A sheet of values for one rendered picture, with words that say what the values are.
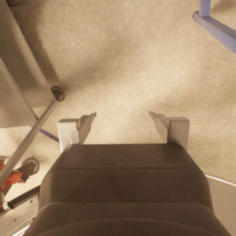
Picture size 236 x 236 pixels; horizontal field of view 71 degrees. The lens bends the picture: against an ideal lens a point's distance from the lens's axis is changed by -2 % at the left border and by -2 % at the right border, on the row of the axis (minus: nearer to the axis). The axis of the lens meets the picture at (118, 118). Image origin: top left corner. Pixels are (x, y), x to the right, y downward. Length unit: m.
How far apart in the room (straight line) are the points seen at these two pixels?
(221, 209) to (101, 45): 0.81
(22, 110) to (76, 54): 0.38
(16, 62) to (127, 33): 0.54
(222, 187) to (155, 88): 0.59
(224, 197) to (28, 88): 0.96
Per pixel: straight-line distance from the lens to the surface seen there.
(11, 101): 0.88
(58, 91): 1.05
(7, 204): 0.77
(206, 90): 1.04
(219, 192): 0.62
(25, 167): 1.67
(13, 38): 0.92
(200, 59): 0.95
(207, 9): 0.76
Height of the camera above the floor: 0.85
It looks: 50 degrees down
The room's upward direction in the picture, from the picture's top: 169 degrees counter-clockwise
